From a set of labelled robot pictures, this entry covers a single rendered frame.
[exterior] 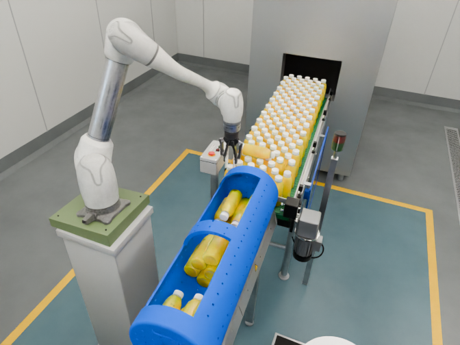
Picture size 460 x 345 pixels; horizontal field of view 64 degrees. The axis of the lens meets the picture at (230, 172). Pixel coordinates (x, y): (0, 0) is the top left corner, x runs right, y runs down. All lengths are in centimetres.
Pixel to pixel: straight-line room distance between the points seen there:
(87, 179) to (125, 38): 59
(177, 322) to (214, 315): 13
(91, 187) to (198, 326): 79
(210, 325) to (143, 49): 103
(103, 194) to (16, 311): 147
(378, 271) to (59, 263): 242
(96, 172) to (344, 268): 205
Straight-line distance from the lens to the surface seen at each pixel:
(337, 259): 308
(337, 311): 278
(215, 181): 218
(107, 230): 169
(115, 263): 178
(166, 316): 117
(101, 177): 165
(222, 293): 127
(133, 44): 153
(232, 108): 176
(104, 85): 174
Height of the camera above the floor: 222
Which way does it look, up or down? 36 degrees down
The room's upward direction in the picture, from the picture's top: 2 degrees clockwise
